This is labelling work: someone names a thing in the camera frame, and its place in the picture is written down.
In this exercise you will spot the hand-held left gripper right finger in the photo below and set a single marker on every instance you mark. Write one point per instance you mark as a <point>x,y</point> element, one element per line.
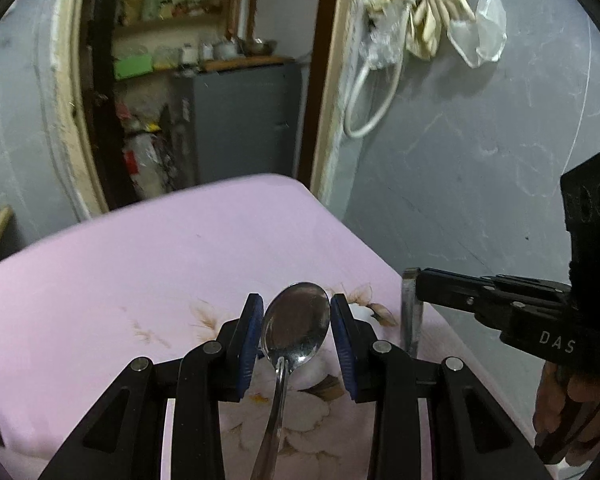
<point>342,340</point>

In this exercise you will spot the wooden door frame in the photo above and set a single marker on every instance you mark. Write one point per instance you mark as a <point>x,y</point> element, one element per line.
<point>325,60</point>

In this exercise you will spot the person's right hand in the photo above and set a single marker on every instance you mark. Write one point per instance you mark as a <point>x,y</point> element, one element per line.
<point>550,395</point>

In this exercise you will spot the pink floral bed sheet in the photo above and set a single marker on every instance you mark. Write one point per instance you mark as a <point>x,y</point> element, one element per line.
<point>155,260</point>

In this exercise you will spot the pale green jar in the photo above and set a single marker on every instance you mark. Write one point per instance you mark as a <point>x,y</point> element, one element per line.
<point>151,4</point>

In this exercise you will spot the grey metal cabinet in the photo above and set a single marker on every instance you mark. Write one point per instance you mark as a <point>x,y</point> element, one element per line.
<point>240,120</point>

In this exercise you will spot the yellow packet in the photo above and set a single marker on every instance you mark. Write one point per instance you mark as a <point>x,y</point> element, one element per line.
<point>151,127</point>

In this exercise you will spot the metal bowl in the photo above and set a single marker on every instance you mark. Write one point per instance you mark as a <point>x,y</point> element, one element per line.
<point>259,47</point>

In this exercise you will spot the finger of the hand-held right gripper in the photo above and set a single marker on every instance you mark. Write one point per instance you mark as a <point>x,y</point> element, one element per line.
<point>520,287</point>
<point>460,295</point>

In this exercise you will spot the white jar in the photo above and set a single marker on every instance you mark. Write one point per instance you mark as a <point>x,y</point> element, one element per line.
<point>225,50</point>

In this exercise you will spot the clear plastic bottle red label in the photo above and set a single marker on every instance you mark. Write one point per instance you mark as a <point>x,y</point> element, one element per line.
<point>147,167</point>

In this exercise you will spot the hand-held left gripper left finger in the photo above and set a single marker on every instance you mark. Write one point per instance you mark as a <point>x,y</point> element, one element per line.
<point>250,340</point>

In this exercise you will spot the cream rubber gloves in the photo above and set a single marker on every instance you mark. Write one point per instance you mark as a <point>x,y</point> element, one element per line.
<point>427,15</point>

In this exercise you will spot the green box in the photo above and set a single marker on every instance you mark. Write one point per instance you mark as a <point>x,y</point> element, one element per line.
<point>132,67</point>

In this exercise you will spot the wooden board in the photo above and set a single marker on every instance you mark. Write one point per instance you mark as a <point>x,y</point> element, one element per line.
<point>245,62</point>

